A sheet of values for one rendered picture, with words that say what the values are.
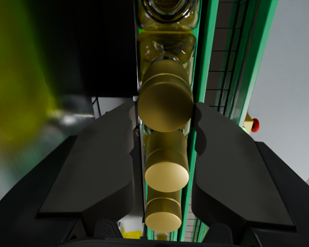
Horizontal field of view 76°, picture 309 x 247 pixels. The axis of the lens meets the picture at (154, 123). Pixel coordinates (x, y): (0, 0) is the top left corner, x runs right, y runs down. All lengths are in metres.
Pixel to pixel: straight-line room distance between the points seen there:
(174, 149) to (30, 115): 0.13
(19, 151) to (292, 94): 0.62
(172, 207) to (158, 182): 0.04
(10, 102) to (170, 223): 0.17
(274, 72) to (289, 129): 0.20
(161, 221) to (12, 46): 0.19
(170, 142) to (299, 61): 0.51
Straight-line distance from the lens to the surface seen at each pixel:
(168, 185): 0.16
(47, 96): 0.23
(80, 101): 0.30
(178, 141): 0.16
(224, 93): 0.44
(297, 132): 0.74
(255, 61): 0.34
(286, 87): 0.64
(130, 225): 0.78
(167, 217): 0.19
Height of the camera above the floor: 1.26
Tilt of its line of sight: 57 degrees down
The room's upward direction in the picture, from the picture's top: 174 degrees counter-clockwise
